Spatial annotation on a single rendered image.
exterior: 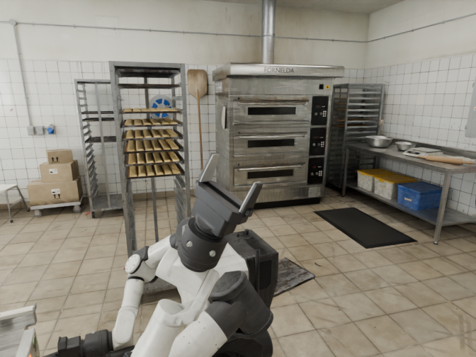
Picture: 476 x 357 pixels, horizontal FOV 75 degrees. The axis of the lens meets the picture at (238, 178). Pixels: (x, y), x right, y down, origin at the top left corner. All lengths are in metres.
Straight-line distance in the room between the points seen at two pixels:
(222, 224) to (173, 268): 0.15
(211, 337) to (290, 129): 3.86
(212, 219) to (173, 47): 4.62
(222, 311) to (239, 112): 3.52
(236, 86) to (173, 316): 3.69
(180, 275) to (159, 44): 4.62
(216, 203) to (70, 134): 4.71
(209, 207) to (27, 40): 4.89
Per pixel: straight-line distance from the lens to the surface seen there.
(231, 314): 0.82
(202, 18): 5.24
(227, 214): 0.55
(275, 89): 4.34
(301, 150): 4.54
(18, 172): 5.49
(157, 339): 0.71
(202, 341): 0.81
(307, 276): 3.02
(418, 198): 4.42
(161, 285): 2.67
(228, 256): 0.98
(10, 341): 1.32
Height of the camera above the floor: 1.59
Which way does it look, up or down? 15 degrees down
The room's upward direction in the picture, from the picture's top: straight up
